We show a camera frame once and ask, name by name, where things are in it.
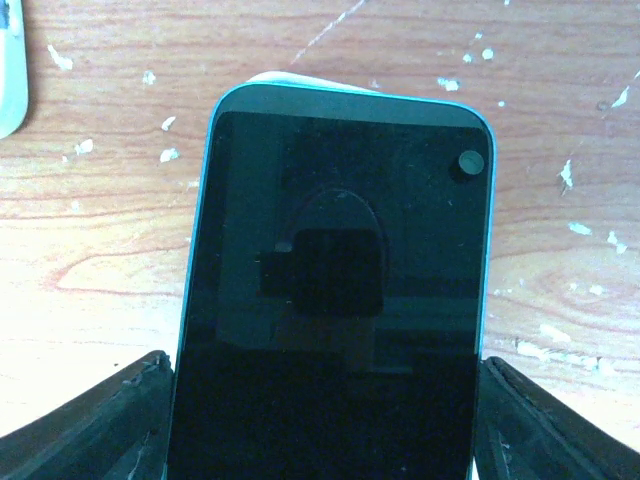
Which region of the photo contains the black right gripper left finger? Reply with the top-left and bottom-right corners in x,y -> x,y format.
1,350 -> 173,479

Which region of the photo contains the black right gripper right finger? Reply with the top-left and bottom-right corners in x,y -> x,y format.
474,356 -> 639,479

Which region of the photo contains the green-edged black phone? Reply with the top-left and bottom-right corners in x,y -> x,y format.
166,81 -> 496,479

